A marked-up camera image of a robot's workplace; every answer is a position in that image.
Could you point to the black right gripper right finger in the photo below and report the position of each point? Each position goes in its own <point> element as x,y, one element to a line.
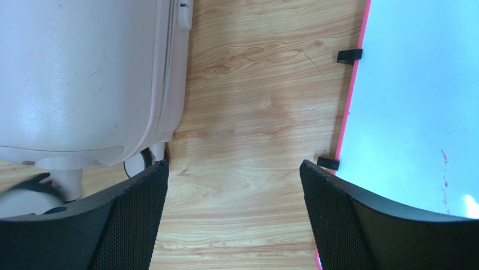
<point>354,228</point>

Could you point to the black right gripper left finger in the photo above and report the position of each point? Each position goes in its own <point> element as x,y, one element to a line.
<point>115,228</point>

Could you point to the pink suitcase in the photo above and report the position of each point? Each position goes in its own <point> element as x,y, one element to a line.
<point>87,84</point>

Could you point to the black board clip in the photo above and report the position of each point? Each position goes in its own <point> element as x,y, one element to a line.
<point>327,163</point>
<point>348,57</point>

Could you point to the white board pink edge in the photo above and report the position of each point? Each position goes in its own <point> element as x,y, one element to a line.
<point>410,127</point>

